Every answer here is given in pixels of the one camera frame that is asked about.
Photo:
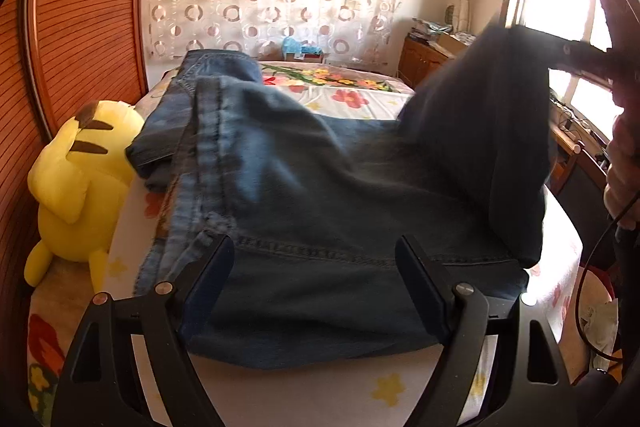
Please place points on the blue item behind bed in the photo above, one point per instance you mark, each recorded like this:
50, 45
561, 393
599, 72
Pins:
294, 50

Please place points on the wooden cabinet counter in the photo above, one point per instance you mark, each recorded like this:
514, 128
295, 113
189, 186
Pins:
500, 96

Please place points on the yellow pikachu plush toy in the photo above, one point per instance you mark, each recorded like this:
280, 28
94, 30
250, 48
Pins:
80, 181

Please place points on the cardboard box on counter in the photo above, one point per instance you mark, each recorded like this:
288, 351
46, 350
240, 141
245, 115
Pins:
451, 44

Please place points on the right hand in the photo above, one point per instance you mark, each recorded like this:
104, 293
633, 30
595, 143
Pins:
623, 177

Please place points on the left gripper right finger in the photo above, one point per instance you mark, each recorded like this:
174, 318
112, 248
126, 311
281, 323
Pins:
528, 383

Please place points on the window with wooden frame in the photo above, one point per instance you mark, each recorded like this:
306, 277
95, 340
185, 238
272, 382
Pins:
582, 20

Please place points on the blue denim jeans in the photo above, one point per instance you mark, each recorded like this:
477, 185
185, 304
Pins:
314, 206

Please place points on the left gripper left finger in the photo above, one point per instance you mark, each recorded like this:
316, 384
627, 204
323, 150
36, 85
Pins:
100, 383

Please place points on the wooden louvered wardrobe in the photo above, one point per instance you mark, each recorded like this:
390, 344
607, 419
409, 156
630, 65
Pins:
55, 56

